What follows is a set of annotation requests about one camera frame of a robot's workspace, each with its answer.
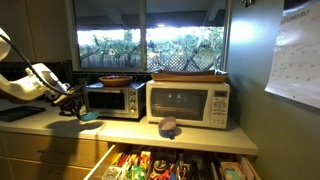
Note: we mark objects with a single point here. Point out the silver toaster oven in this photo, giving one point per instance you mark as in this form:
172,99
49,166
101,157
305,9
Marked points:
116,101

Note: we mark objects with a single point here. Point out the wicker basket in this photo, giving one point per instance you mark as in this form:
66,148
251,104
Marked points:
116,81

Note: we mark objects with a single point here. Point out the wooden serving tray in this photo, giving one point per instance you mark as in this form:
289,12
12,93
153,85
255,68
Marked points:
188,77

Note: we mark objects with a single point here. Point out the window with grey frame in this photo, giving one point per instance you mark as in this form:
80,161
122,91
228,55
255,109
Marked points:
142,33

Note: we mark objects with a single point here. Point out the orange drawer item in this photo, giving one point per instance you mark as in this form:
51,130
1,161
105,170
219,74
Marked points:
145,160

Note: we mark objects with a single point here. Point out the white microwave oven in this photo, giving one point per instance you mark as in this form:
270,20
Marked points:
186,105

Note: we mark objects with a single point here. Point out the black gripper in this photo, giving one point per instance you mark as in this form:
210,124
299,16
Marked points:
68,100

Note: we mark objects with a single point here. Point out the tan cardboard box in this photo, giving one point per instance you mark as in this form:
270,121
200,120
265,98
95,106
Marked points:
232,171

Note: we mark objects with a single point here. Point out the green drawer item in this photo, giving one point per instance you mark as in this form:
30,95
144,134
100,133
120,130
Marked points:
136,172

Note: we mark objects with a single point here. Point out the purple bowl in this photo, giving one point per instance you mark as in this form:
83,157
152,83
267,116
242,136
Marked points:
167,126

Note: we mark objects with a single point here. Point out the round black tape roll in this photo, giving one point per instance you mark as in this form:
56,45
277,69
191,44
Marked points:
160,165

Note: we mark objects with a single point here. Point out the paper wall calendar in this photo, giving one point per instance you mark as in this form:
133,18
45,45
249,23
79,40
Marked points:
296,60

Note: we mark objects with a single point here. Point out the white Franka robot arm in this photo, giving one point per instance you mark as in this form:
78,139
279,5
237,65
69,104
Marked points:
20,86

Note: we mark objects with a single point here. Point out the flat black tray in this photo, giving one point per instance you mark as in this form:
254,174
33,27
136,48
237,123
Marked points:
18,113

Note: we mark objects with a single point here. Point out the open wooden drawer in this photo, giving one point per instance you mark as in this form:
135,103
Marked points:
100,166

